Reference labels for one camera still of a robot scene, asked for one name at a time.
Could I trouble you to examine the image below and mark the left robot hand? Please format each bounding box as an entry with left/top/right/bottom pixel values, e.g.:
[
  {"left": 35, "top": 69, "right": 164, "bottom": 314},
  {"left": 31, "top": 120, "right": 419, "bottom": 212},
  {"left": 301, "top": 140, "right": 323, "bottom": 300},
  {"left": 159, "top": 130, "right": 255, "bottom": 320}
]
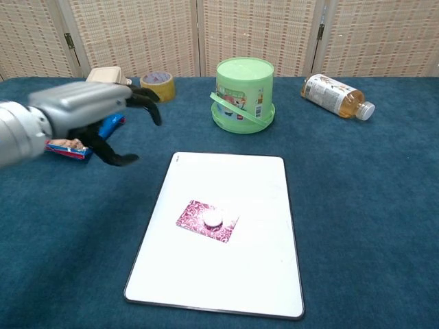
[{"left": 27, "top": 81, "right": 163, "bottom": 167}]

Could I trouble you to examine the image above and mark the tea bottle with label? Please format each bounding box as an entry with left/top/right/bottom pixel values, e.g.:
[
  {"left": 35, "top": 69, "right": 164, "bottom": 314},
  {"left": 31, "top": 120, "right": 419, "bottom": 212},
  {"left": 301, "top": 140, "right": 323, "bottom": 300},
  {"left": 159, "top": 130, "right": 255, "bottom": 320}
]
[{"left": 300, "top": 73, "right": 376, "bottom": 121}]

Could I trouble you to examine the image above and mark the beige lunch box container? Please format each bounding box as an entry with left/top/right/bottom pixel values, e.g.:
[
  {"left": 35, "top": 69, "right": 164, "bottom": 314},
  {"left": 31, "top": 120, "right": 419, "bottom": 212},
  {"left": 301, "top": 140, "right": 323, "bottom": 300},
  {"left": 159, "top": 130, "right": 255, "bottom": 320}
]
[{"left": 85, "top": 66, "right": 133, "bottom": 86}]

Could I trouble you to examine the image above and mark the blue table cloth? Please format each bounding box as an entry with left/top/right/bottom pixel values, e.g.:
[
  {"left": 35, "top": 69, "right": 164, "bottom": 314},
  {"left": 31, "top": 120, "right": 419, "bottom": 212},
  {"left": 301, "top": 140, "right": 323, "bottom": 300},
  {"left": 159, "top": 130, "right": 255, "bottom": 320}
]
[{"left": 0, "top": 75, "right": 439, "bottom": 329}]

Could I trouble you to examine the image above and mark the small white oval object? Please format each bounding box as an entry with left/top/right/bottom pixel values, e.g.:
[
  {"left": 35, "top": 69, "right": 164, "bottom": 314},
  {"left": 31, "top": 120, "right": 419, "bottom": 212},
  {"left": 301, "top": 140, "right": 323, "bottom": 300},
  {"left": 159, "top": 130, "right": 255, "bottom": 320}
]
[{"left": 202, "top": 211, "right": 224, "bottom": 229}]

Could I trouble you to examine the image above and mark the green plastic bucket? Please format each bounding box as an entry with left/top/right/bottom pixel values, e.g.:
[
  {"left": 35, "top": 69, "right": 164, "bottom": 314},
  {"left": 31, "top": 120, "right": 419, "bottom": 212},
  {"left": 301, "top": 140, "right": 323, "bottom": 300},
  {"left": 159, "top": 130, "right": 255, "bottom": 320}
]
[{"left": 209, "top": 56, "right": 276, "bottom": 134}]

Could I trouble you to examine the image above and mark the blue snack bag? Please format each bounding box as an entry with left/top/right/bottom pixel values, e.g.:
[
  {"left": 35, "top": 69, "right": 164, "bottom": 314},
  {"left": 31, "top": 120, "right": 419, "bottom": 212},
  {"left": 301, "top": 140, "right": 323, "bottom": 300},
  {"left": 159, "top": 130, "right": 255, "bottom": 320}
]
[{"left": 44, "top": 112, "right": 126, "bottom": 160}]

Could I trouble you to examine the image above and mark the woven folding screen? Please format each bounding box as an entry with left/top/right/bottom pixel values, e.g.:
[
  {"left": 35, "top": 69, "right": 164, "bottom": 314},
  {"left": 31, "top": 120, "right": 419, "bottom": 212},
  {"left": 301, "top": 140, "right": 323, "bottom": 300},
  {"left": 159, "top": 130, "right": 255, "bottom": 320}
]
[{"left": 0, "top": 0, "right": 439, "bottom": 82}]

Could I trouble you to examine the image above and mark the white rectangular board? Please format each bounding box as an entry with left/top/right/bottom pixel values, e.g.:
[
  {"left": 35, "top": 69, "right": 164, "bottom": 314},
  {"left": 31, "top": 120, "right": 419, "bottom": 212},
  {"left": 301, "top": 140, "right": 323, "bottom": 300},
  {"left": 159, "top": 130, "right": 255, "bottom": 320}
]
[{"left": 123, "top": 151, "right": 305, "bottom": 321}]

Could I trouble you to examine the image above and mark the yellow tape roll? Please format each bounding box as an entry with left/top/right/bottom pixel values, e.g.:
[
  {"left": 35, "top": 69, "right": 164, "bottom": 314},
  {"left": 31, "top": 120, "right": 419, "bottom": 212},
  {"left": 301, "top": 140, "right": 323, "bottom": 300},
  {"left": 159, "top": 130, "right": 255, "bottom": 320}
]
[{"left": 139, "top": 71, "right": 176, "bottom": 103}]

